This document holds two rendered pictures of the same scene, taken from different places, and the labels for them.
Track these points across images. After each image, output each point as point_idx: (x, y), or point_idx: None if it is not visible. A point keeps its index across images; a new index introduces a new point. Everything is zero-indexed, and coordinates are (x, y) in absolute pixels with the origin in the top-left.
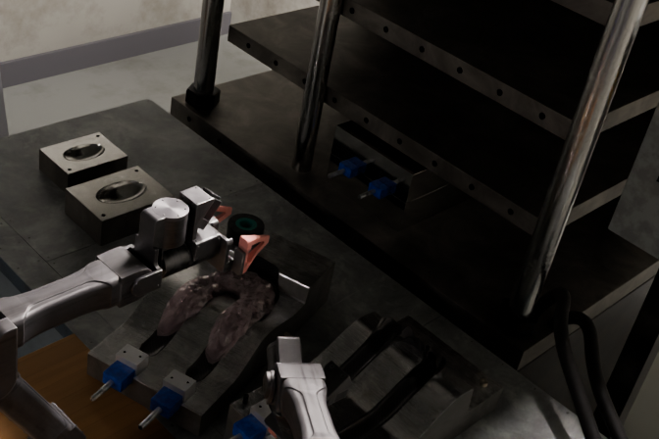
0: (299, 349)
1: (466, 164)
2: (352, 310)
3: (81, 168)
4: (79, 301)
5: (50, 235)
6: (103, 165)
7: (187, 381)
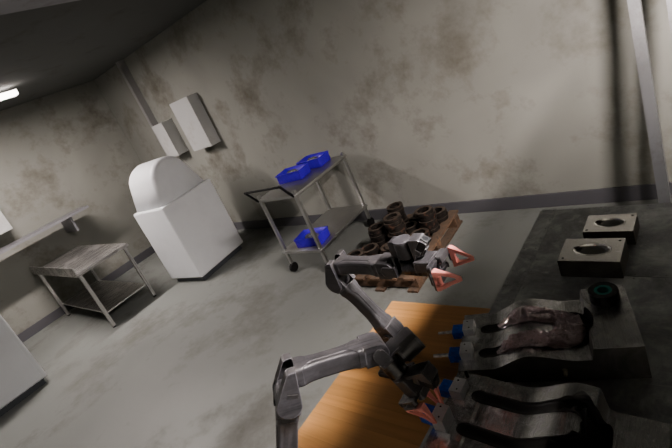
0: (404, 338)
1: None
2: (662, 397)
3: (594, 230)
4: (360, 266)
5: (547, 261)
6: (611, 232)
7: (466, 350)
